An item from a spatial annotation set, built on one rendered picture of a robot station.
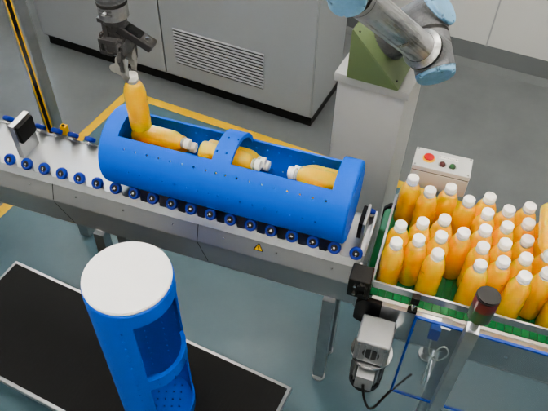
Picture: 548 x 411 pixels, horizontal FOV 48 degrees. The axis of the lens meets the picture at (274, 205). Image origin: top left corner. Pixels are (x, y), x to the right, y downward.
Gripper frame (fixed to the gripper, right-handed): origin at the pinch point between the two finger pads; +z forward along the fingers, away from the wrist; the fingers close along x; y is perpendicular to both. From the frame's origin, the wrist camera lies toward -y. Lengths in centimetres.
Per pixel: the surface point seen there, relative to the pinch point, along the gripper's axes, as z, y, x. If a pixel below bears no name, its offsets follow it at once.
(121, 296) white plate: 39, -18, 54
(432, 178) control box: 37, -98, -25
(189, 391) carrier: 126, -24, 38
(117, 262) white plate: 38, -11, 43
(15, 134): 37, 53, 3
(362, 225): 38, -80, 4
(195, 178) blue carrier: 27.0, -24.5, 11.6
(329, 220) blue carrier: 30, -70, 12
